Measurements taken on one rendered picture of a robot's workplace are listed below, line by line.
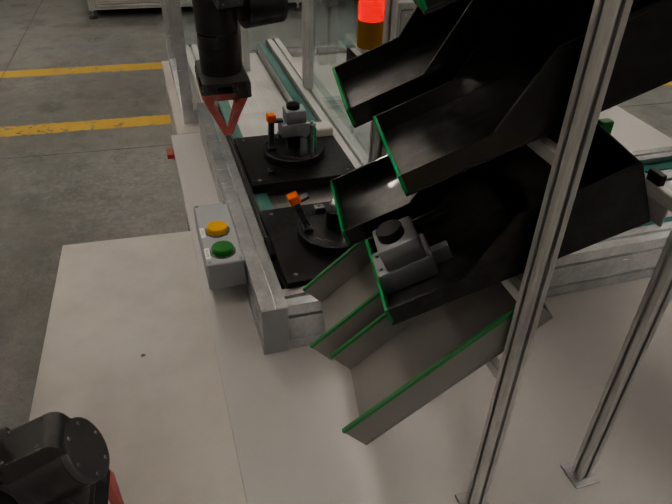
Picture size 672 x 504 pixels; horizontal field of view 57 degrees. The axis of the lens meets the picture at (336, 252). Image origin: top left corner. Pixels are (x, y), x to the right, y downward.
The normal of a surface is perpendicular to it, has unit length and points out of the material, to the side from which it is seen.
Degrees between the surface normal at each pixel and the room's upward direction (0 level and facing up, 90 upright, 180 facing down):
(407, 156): 25
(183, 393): 0
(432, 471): 0
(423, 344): 45
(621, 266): 90
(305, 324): 90
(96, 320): 0
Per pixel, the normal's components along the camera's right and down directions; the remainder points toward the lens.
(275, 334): 0.29, 0.57
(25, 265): 0.03, -0.80
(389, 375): -0.69, -0.53
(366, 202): -0.40, -0.71
